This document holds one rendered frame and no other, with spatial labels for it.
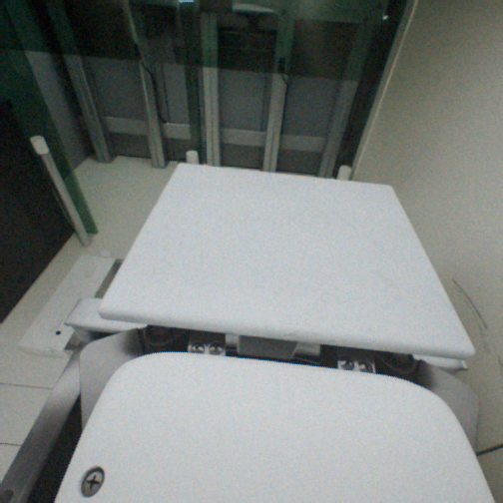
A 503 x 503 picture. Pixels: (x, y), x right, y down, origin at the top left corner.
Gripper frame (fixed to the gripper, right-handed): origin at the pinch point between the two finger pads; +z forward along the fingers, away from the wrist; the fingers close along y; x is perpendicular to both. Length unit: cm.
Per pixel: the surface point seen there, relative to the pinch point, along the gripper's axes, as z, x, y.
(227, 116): 80, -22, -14
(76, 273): 25, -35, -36
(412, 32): 35.6, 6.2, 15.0
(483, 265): 6.1, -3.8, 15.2
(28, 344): 10, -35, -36
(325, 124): 80, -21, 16
